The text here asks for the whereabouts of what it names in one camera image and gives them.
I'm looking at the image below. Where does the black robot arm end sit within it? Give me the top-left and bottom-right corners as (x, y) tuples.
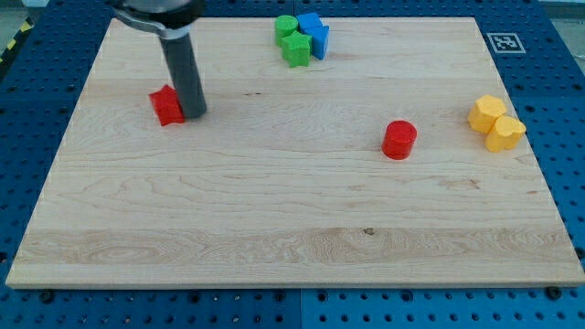
(105, 0), (206, 39)

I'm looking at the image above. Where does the green star block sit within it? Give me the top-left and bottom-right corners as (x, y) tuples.
(282, 31), (312, 68)

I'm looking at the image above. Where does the red star block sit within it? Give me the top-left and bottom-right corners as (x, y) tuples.
(149, 84), (185, 126)

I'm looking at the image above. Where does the light wooden board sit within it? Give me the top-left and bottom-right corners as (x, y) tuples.
(6, 17), (584, 290)

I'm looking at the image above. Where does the red cylinder block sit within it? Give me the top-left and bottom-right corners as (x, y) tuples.
(381, 121), (418, 160)

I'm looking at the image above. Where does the blue triangle block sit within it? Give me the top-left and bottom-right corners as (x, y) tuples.
(304, 26), (330, 60)

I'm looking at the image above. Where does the green cylinder block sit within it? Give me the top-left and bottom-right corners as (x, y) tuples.
(274, 15), (299, 47)

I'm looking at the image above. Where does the blue cube block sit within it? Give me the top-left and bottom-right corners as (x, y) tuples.
(296, 12), (323, 33)

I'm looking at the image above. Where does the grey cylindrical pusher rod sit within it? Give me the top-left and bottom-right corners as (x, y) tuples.
(160, 34), (207, 119)

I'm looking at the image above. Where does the yellow hexagon block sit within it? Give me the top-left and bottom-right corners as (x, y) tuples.
(467, 95), (506, 133)

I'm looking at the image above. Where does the yellow heart block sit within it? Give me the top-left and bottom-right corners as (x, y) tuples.
(484, 115), (527, 153)

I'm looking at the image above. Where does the white fiducial marker tag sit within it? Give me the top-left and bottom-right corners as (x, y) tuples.
(486, 32), (526, 54)

